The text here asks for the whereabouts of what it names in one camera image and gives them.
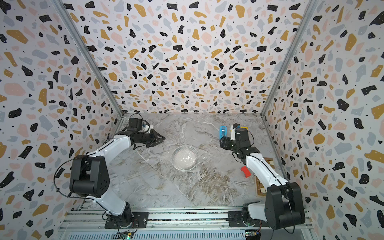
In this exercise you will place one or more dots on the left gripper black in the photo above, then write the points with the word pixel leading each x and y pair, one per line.
pixel 154 138

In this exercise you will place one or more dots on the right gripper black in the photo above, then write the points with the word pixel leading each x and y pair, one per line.
pixel 225 143

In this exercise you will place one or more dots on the blue tape dispenser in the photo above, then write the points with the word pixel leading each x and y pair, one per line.
pixel 223 131

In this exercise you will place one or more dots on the clear bubble wrap sheet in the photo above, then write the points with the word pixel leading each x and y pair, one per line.
pixel 146 178

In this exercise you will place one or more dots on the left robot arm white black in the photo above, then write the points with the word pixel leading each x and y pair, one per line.
pixel 90 177

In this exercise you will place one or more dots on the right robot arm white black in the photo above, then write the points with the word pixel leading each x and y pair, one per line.
pixel 283 206

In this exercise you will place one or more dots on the small red object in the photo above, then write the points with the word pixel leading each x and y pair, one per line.
pixel 246 171

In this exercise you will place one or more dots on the wooden checkerboard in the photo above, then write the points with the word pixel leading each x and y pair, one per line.
pixel 261 188

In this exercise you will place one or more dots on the white vent grille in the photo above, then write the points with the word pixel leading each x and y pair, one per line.
pixel 160 235

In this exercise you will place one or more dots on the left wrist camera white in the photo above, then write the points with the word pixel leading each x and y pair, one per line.
pixel 146 128

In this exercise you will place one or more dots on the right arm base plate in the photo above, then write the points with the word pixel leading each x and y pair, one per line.
pixel 236 220

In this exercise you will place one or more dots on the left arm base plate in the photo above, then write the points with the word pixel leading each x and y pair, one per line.
pixel 135 220

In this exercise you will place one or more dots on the aluminium rail frame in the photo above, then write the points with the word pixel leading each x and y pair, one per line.
pixel 182 219

